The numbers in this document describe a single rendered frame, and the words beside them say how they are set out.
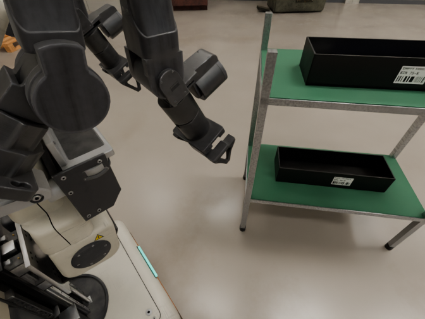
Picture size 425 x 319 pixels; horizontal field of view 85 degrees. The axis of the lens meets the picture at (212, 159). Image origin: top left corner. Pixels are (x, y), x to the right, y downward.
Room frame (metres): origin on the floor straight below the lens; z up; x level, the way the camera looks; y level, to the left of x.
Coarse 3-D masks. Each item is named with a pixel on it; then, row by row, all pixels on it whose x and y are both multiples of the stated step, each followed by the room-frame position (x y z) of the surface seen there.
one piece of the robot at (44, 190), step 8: (32, 168) 0.23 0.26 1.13; (40, 176) 0.22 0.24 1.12; (40, 184) 0.20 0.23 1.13; (48, 184) 0.21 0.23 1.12; (40, 192) 0.19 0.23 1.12; (48, 192) 0.19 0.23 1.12; (0, 200) 0.17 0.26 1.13; (8, 200) 0.17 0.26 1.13; (32, 200) 0.18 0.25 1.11; (40, 200) 0.19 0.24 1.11; (0, 208) 0.16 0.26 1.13; (8, 208) 0.16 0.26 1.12; (16, 208) 0.17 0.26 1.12; (0, 216) 0.16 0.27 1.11
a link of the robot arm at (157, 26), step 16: (128, 0) 0.32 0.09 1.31; (144, 0) 0.32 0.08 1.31; (160, 0) 0.33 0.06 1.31; (128, 16) 0.32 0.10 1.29; (144, 16) 0.31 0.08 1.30; (160, 16) 0.32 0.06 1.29; (128, 32) 0.33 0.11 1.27; (144, 32) 0.31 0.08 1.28; (160, 32) 0.32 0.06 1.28; (176, 32) 0.33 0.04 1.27; (128, 48) 0.34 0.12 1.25; (144, 48) 0.31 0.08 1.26; (160, 48) 0.31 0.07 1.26; (176, 48) 0.33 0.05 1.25; (128, 64) 0.35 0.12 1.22; (144, 64) 0.31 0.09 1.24; (160, 64) 0.31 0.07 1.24; (176, 64) 0.33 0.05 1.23; (144, 80) 0.31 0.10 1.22; (160, 96) 0.31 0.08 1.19
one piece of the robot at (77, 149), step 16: (96, 128) 0.43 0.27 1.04; (48, 144) 0.31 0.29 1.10; (64, 144) 0.38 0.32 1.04; (80, 144) 0.38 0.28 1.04; (96, 144) 0.38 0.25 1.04; (64, 160) 0.32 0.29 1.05; (80, 160) 0.33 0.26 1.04; (96, 160) 0.33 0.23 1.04; (64, 176) 0.29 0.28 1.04; (80, 176) 0.31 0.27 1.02; (96, 176) 0.32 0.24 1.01; (112, 176) 0.34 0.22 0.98; (64, 192) 0.28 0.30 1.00; (80, 192) 0.30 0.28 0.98; (96, 192) 0.31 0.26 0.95; (112, 192) 0.33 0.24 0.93; (80, 208) 0.28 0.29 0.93; (96, 208) 0.30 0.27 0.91
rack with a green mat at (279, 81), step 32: (288, 64) 0.97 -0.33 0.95; (256, 96) 1.12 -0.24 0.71; (288, 96) 0.71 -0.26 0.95; (320, 96) 0.71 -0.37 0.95; (352, 96) 0.70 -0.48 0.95; (384, 96) 0.70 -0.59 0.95; (416, 96) 0.70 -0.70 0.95; (256, 128) 0.71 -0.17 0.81; (416, 128) 0.99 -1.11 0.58; (256, 160) 0.71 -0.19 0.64; (256, 192) 0.75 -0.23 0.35; (288, 192) 0.74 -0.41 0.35; (320, 192) 0.74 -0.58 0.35; (352, 192) 0.74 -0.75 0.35; (384, 192) 0.73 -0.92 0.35; (416, 224) 0.58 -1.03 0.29
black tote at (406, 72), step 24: (312, 48) 0.83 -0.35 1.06; (336, 48) 0.93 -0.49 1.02; (360, 48) 0.92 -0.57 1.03; (384, 48) 0.91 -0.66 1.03; (408, 48) 0.90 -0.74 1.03; (312, 72) 0.78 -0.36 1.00; (336, 72) 0.77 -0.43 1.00; (360, 72) 0.76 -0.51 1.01; (384, 72) 0.75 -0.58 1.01; (408, 72) 0.74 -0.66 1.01
